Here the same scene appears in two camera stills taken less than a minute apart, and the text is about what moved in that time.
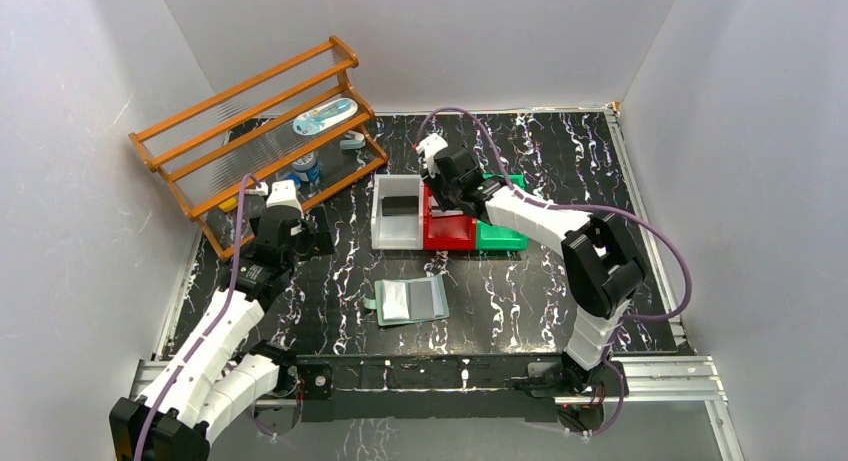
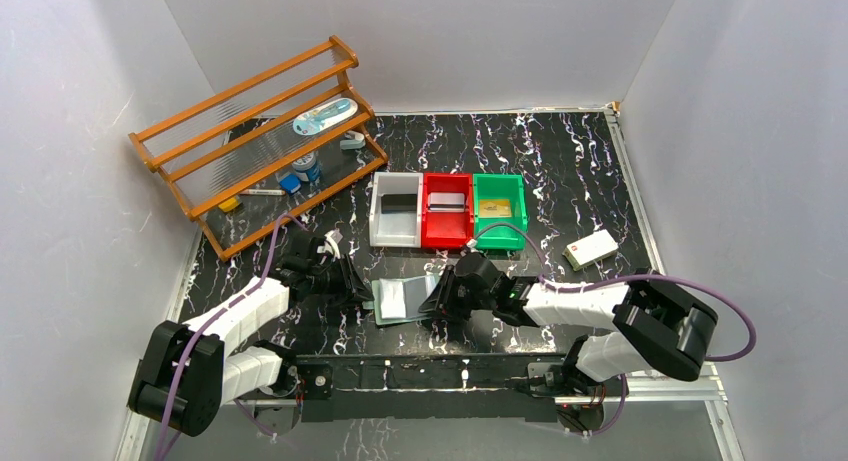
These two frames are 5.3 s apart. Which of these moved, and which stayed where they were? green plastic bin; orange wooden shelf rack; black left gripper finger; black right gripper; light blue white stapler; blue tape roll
Moved: black right gripper; black left gripper finger
Stayed: green plastic bin; orange wooden shelf rack; light blue white stapler; blue tape roll
